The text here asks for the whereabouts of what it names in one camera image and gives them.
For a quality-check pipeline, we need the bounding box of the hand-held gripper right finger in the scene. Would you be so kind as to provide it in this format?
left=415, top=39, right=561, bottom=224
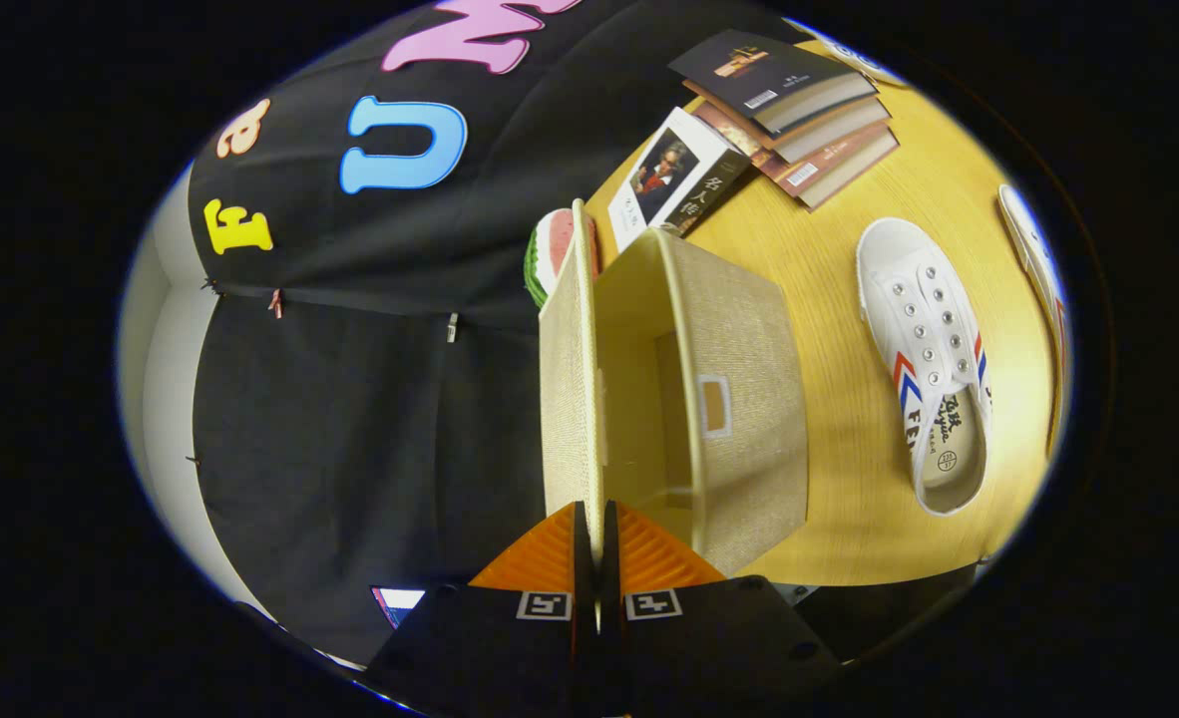
left=599, top=502, right=840, bottom=717

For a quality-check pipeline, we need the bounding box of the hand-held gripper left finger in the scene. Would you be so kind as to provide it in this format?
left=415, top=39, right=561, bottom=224
left=365, top=502, right=595, bottom=718

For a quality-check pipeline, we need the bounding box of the beige fabric storage box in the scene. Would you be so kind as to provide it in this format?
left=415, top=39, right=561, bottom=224
left=538, top=199, right=810, bottom=579

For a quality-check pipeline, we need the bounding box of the white canvas shoe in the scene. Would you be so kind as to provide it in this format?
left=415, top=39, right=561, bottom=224
left=996, top=184, right=1070, bottom=460
left=856, top=217, right=992, bottom=517

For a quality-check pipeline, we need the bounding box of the lit screen device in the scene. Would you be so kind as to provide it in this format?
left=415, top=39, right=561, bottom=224
left=370, top=586, right=427, bottom=630

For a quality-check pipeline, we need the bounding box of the watermelon slice toy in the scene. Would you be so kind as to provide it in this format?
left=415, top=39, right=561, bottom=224
left=524, top=207, right=602, bottom=308

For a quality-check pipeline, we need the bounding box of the white portrait cover book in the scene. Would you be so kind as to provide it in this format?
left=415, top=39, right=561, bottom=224
left=606, top=107, right=751, bottom=253

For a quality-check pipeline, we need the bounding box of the maroon hardcover book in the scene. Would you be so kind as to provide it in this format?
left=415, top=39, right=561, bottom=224
left=694, top=100, right=900, bottom=212

